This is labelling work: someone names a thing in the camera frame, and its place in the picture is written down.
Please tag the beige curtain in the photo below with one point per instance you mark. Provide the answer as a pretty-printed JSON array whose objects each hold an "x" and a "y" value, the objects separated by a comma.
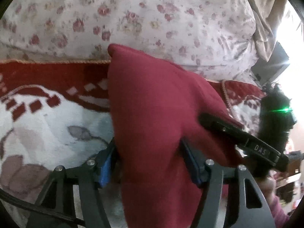
[{"x": 266, "y": 11}]

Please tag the grey box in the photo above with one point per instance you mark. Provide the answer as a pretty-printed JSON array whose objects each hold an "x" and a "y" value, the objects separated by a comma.
[{"x": 273, "y": 63}]

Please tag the person's right hand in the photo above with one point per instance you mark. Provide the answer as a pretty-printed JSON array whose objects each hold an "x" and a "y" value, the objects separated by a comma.
[{"x": 267, "y": 186}]

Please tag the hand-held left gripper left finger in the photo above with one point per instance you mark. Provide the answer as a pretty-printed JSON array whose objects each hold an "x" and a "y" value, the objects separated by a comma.
[{"x": 105, "y": 171}]

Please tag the red cushion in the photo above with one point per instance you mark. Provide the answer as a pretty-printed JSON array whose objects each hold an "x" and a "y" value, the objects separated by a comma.
[{"x": 154, "y": 111}]

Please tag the floral white pillow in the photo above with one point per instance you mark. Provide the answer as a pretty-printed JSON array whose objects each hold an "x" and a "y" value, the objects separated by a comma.
[{"x": 130, "y": 16}]

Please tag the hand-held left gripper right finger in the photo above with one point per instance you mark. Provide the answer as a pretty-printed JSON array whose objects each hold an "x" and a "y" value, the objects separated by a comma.
[{"x": 190, "y": 162}]

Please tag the red and white patterned blanket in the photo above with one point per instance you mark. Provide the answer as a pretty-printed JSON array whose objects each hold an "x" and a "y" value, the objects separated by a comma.
[{"x": 47, "y": 114}]

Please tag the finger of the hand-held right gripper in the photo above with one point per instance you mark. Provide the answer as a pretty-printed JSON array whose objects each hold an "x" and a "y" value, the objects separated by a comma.
[{"x": 237, "y": 135}]

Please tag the person's right forearm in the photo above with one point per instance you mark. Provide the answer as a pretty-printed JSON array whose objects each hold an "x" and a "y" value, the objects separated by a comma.
[{"x": 280, "y": 210}]

